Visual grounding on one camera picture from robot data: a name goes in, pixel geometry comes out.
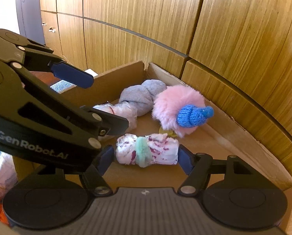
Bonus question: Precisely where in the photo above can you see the pale pink sock roll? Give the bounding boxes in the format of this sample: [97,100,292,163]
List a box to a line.
[93,102,137,134]

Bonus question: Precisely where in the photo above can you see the white purple-spotted sock roll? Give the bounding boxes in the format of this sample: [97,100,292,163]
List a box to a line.
[115,133,179,168]

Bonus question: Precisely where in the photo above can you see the small silver drawer knob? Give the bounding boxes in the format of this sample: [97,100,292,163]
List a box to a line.
[41,22,56,33]

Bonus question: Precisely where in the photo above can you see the grey sock roll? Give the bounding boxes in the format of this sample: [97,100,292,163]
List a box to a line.
[118,80,167,116]

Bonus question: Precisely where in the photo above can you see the blue towel mat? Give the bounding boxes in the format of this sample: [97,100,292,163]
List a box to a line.
[0,80,75,155]

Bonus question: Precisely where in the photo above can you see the pink fluffy sock bundle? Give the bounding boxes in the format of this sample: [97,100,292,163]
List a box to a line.
[152,85,214,138]

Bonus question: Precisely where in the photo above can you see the grey door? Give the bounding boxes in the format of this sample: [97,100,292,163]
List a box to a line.
[15,0,45,45]

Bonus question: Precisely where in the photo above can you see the white pink sock roll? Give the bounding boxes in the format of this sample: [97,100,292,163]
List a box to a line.
[0,152,18,201]

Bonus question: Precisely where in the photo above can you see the wooden wardrobe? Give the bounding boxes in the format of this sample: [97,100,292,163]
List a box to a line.
[39,0,292,152]

